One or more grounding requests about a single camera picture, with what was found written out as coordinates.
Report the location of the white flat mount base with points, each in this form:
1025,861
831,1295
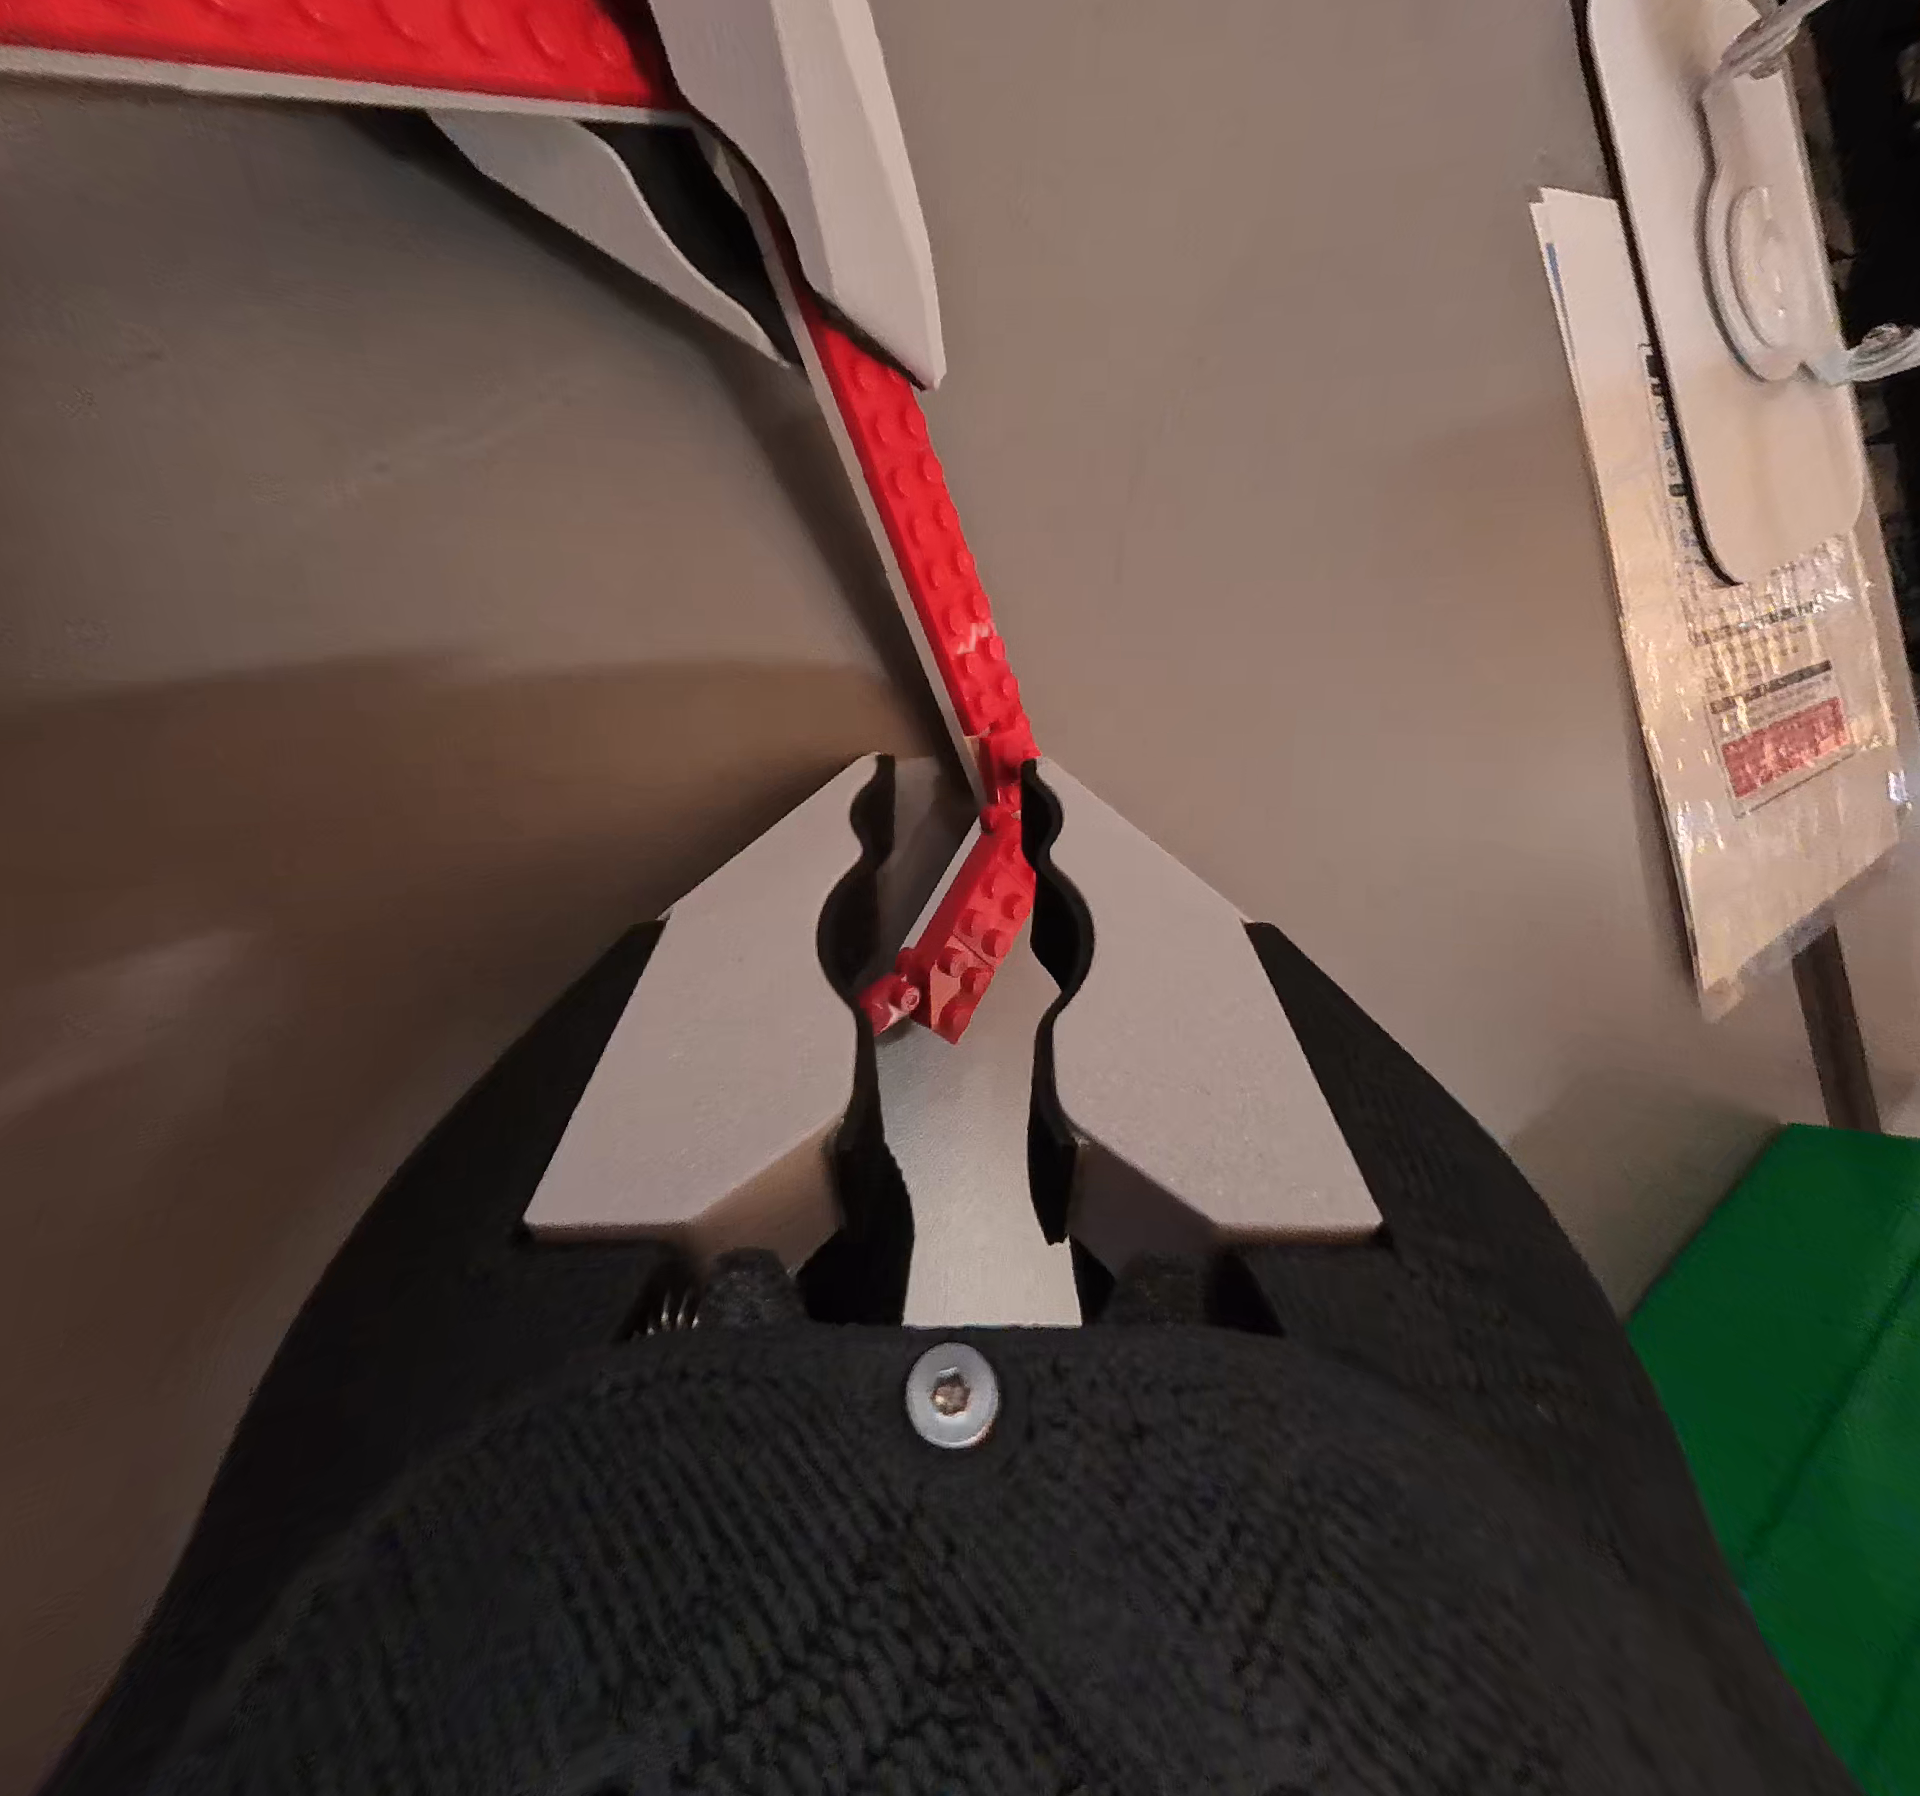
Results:
1664,177

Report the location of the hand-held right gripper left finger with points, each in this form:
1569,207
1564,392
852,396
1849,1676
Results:
675,1075

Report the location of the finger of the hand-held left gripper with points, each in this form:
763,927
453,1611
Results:
630,198
794,57

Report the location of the red lego corner frame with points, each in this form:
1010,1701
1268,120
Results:
914,537

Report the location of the printed leaflet in plastic sleeve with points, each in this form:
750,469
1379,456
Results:
1754,776

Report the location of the green box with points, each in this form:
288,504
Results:
1799,1376

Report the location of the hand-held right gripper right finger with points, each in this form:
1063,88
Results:
1199,1075

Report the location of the red angled lego section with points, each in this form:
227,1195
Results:
974,925

